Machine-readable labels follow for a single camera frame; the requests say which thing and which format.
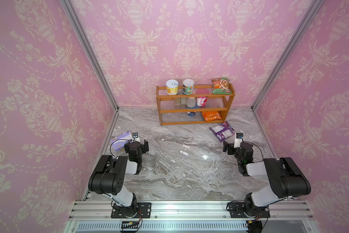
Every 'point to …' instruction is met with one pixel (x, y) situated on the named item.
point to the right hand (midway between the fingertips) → (232, 140)
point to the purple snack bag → (222, 131)
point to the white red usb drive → (183, 152)
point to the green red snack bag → (221, 86)
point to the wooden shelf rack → (202, 107)
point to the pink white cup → (201, 101)
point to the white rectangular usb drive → (186, 146)
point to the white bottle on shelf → (191, 102)
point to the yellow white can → (172, 87)
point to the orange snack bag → (211, 115)
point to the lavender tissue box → (118, 142)
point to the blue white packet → (191, 113)
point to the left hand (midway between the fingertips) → (137, 141)
